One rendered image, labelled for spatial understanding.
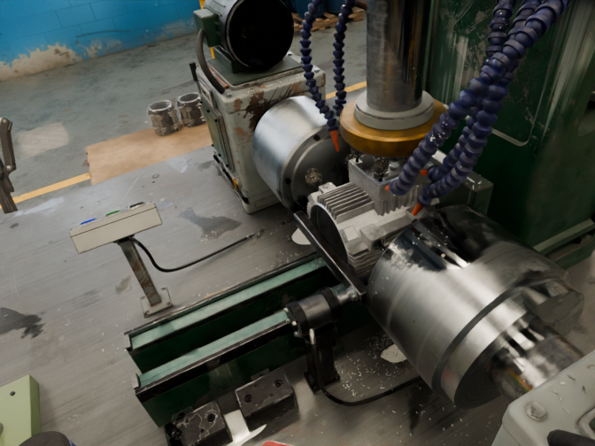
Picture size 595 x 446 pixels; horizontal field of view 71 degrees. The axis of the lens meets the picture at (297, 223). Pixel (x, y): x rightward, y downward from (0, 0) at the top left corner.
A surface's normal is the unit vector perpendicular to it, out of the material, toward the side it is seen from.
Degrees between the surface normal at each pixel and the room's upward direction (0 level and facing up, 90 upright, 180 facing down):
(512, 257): 6
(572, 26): 90
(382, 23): 90
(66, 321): 0
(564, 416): 0
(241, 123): 90
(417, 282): 47
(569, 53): 90
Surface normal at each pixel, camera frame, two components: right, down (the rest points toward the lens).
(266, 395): -0.10, -0.76
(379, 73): -0.70, 0.51
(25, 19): 0.47, 0.54
